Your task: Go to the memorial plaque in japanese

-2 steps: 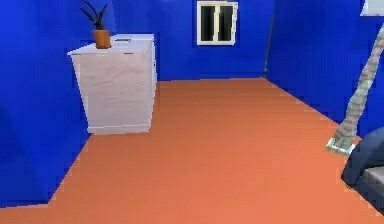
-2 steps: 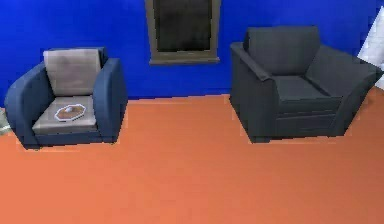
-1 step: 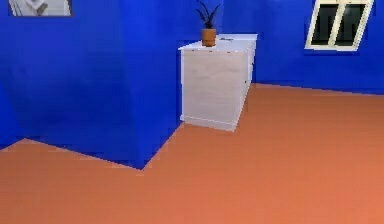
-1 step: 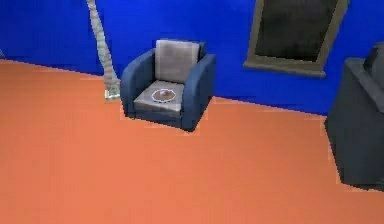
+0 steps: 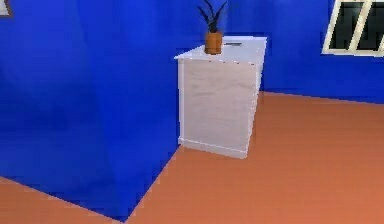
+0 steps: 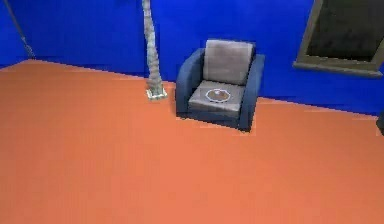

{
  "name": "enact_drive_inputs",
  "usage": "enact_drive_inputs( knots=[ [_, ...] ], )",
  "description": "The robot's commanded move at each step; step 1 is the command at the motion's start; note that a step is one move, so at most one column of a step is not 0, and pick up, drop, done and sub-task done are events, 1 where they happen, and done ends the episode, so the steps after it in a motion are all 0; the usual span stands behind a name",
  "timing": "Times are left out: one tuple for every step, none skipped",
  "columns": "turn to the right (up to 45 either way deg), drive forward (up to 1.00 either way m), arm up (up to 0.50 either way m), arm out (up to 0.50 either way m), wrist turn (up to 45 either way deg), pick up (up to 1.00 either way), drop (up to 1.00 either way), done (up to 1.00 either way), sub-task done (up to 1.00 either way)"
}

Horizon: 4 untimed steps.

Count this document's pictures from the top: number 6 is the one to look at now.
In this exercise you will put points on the round brown plaque white rim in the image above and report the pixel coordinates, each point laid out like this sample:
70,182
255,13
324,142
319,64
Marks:
217,95

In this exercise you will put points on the blue armchair with grey cushions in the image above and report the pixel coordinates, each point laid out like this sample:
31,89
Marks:
250,90

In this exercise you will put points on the dark framed picture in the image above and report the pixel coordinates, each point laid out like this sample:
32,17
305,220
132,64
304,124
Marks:
346,30

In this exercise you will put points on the thin grey leaning pole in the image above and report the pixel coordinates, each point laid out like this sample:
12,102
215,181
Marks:
20,33

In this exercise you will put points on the grey twisted floor lamp post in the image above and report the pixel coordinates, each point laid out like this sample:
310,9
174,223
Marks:
153,60

